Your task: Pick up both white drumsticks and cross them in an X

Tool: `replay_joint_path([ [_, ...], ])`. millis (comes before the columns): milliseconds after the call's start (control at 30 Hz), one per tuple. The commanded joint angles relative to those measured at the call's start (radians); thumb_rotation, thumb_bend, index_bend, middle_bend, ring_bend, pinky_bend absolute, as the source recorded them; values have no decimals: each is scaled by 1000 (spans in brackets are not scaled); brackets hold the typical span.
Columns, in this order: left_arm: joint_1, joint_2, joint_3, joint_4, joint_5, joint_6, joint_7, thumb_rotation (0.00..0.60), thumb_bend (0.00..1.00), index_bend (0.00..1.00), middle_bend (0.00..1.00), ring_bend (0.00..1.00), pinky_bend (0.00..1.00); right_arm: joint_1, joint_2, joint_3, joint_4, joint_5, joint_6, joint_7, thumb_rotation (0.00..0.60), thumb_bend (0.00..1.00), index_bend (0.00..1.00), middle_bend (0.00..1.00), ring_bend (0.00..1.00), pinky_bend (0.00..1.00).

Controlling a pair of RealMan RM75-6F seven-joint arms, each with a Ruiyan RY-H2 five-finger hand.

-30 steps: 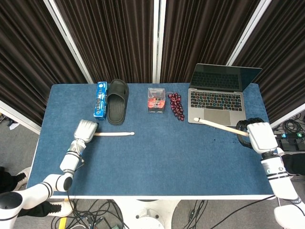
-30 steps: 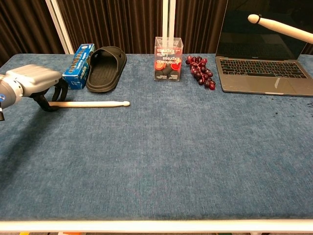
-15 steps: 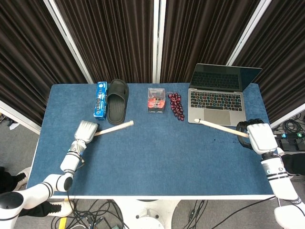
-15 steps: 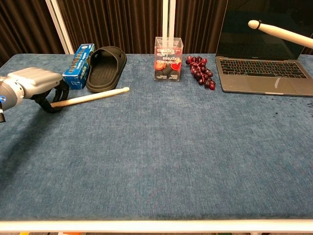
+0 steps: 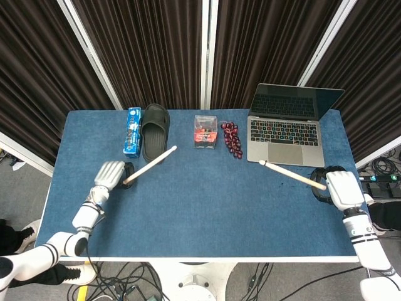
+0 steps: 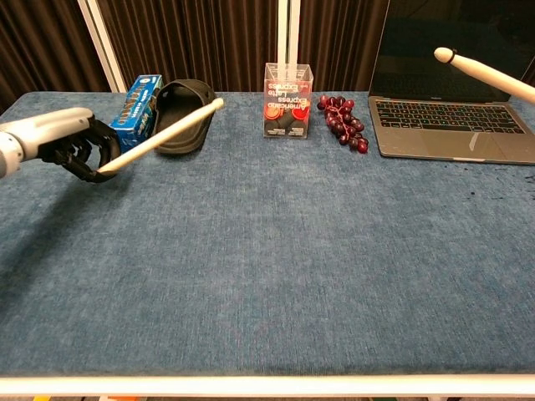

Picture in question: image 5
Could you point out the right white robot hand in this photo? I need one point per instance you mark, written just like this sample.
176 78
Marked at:
336 188

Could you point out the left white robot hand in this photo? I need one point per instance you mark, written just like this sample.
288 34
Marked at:
111 174

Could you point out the wooden drumstick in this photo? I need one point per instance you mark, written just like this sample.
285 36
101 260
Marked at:
291 174
150 164

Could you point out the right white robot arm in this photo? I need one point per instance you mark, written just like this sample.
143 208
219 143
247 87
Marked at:
366 244

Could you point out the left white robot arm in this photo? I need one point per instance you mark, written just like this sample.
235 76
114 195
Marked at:
62 232

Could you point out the black power strip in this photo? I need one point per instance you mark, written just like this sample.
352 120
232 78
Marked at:
380 179

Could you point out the blue toothpaste box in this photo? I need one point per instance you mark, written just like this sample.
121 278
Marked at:
132 132

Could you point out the black slide sandal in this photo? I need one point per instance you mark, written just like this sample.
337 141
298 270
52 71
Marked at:
154 133

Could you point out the grey laptop colourful keys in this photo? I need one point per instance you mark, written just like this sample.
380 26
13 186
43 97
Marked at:
289 131

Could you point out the blue table mat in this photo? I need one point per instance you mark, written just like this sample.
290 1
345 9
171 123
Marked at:
200 203

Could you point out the white sneaker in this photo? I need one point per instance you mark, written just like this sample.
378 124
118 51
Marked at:
29 230
83 274

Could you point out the clear plastic box red contents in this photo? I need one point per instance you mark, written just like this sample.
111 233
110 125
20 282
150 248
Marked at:
205 131

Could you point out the dark pleated curtain panel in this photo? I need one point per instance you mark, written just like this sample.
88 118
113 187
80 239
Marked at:
363 78
40 78
272 47
141 53

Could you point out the dark red grape bunch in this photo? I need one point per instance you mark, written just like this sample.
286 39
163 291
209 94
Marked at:
232 138

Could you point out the white table pedestal base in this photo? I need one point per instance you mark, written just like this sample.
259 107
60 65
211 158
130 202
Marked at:
200 280

